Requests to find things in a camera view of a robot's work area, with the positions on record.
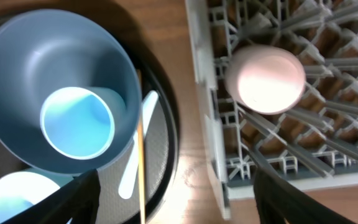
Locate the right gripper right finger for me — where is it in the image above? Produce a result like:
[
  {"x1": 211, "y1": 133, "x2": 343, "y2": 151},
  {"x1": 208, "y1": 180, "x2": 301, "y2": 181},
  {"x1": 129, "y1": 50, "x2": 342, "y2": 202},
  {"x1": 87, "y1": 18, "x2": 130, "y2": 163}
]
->
[{"x1": 254, "y1": 168, "x2": 354, "y2": 224}]

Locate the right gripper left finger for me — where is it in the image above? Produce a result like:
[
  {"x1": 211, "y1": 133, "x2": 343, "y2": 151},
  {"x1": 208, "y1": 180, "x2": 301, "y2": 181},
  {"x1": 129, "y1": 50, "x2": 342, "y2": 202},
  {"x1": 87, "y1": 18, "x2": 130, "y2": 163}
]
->
[{"x1": 4, "y1": 169, "x2": 101, "y2": 224}]

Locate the light blue spoon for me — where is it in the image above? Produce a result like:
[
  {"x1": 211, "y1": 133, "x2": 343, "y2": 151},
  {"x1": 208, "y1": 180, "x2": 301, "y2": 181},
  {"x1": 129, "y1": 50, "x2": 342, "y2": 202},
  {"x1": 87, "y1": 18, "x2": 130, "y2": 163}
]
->
[{"x1": 118, "y1": 90, "x2": 159, "y2": 199}]

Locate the light blue bowl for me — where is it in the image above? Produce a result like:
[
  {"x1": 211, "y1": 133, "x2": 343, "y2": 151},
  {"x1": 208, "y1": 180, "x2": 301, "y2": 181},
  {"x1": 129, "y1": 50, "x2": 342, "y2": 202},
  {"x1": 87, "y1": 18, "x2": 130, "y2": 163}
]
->
[{"x1": 0, "y1": 168, "x2": 73, "y2": 223}]

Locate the light blue cup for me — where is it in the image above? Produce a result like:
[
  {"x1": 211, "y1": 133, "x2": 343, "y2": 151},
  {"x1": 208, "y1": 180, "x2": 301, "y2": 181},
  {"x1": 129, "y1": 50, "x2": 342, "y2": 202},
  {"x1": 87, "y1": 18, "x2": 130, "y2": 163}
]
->
[{"x1": 40, "y1": 86, "x2": 126, "y2": 160}]

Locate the wooden chopstick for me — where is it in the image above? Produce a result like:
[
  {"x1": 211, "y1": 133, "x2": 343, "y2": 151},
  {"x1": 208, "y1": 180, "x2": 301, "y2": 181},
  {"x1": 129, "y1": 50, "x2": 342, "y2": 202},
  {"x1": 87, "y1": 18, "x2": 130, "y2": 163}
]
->
[{"x1": 136, "y1": 68, "x2": 147, "y2": 224}]

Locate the pink cup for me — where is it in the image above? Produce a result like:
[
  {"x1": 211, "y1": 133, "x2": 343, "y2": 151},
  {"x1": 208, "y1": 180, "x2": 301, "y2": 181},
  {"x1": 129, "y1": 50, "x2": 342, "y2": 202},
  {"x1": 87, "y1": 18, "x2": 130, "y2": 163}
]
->
[{"x1": 224, "y1": 45, "x2": 306, "y2": 115}]

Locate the dark blue plate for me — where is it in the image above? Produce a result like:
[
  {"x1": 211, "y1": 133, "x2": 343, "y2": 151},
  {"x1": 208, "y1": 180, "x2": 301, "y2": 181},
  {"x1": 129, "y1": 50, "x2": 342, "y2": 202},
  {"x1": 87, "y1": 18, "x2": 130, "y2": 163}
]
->
[{"x1": 0, "y1": 9, "x2": 142, "y2": 175}]

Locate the grey dishwasher rack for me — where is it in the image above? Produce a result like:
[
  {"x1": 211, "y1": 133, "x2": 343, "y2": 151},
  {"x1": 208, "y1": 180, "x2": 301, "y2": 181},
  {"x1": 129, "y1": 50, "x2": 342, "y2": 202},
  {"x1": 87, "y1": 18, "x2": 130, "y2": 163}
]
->
[{"x1": 185, "y1": 0, "x2": 358, "y2": 220}]

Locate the round black tray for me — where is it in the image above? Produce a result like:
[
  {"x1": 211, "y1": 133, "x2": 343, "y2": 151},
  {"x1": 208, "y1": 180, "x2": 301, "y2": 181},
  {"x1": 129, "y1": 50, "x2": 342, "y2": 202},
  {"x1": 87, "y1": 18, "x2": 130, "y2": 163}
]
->
[{"x1": 0, "y1": 9, "x2": 180, "y2": 224}]

